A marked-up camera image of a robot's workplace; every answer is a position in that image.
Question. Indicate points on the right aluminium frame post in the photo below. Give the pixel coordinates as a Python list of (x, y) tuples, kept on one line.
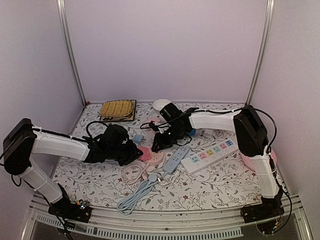
[(270, 5)]

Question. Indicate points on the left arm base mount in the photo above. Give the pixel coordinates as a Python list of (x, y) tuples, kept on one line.
[(78, 211)]

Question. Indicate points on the small white charger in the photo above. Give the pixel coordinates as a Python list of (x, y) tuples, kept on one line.
[(207, 133)]

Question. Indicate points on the black and tan mat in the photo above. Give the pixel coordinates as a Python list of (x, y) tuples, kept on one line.
[(118, 111)]

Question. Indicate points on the pink plastic plate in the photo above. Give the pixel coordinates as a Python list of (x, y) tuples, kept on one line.
[(249, 163)]

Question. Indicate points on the white ceramic bowl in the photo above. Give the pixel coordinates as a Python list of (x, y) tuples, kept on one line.
[(159, 104)]

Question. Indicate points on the aluminium frame post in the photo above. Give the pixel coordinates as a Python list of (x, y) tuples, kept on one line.
[(61, 7), (270, 5)]

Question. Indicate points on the front aluminium rail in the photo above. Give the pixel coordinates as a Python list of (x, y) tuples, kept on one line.
[(179, 216)]

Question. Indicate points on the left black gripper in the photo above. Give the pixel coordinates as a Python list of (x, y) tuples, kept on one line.
[(134, 154)]

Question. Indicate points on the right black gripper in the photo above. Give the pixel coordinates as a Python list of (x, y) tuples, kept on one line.
[(162, 144)]

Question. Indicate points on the pink cube plug adapter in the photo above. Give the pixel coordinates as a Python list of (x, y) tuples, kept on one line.
[(155, 121)]

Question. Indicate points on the pink round power strip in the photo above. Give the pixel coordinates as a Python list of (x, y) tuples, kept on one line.
[(155, 158)]

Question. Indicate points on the pink square plug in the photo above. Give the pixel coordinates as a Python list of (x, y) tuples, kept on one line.
[(146, 156)]

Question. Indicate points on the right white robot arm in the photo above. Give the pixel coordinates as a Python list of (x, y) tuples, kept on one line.
[(251, 136)]

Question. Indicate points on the light blue cube adapter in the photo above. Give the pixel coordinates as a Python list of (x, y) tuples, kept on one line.
[(192, 132)]

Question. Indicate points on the white long power strip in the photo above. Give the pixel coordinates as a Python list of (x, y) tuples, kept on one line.
[(212, 155)]

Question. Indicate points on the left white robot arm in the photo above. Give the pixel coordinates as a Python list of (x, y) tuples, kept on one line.
[(26, 140)]

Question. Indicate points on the left aluminium frame post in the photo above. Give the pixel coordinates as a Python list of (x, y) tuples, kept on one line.
[(61, 7)]

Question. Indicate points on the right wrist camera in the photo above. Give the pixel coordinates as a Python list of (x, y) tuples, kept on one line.
[(155, 128)]

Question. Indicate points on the light blue charger plug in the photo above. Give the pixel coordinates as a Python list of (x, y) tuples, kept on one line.
[(138, 139)]

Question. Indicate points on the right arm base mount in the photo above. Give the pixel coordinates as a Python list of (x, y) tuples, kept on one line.
[(269, 208)]

